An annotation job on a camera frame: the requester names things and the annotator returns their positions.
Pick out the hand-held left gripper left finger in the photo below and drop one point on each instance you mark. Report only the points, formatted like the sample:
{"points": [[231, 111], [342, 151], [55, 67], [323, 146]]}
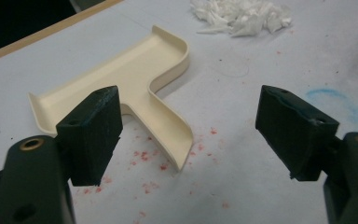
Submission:
{"points": [[87, 140]]}

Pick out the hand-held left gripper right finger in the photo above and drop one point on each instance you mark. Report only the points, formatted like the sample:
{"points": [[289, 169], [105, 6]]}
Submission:
{"points": [[295, 137]]}

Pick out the cream plastic dustpan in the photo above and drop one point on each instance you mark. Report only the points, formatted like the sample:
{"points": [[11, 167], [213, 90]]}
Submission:
{"points": [[136, 74]]}

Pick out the pile of white paper scraps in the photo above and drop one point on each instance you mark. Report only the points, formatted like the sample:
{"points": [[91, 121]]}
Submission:
{"points": [[245, 15]]}

